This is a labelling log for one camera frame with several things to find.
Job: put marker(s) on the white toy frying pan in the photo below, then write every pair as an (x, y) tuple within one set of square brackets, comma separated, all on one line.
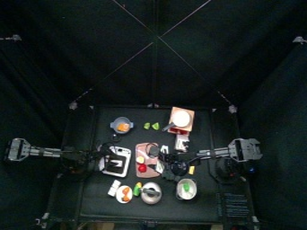
[(181, 119)]

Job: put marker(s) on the green toy vegetable piece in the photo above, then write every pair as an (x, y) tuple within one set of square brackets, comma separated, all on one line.
[(156, 126), (148, 125)]

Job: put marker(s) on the green yellow toy corn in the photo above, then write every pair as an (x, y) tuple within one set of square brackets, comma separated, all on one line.
[(138, 189)]

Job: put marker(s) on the silver pot with lid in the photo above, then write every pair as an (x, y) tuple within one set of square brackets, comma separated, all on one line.
[(152, 193)]

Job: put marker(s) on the orange toy carrot piece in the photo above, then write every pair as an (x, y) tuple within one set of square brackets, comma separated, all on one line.
[(126, 193)]

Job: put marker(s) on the pink cutting board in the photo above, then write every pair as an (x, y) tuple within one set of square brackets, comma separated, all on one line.
[(146, 175)]

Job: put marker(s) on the orange toy food piece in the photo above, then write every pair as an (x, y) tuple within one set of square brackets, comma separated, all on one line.
[(124, 127)]

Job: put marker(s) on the white toy box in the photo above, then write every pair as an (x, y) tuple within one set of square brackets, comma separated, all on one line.
[(182, 143)]

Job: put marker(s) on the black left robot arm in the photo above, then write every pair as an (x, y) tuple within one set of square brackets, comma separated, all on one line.
[(41, 152)]

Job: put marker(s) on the white rectangular block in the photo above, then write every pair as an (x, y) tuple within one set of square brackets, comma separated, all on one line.
[(114, 188)]

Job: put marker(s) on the small yellow block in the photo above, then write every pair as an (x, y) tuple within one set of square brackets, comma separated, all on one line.
[(192, 170)]

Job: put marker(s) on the grey frame middle bracket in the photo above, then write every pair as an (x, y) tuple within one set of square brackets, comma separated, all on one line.
[(153, 105)]

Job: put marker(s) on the small white plate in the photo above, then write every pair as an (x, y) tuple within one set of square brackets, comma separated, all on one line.
[(121, 197)]

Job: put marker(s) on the red toy tomato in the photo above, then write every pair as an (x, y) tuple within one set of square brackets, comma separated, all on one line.
[(142, 168)]

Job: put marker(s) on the blue-grey toy pot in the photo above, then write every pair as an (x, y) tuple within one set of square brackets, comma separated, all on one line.
[(116, 123)]

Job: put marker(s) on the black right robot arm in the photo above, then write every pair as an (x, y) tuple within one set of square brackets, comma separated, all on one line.
[(224, 152)]

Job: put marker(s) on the orange wooden board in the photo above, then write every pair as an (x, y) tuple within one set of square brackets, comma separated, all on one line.
[(193, 112)]

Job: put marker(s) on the pale yellow egg block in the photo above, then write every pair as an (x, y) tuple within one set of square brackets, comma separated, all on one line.
[(140, 159)]

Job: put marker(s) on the white toy stove black top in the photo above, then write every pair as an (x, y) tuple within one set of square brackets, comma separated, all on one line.
[(125, 163)]

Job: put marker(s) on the black round toy lid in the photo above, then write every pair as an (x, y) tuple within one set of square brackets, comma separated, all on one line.
[(153, 150)]

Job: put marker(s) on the black round device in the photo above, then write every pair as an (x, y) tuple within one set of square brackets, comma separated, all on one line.
[(226, 171)]

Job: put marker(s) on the grey frame corner bracket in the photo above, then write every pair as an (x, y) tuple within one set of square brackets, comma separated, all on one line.
[(233, 108), (15, 38), (300, 39), (73, 105)]

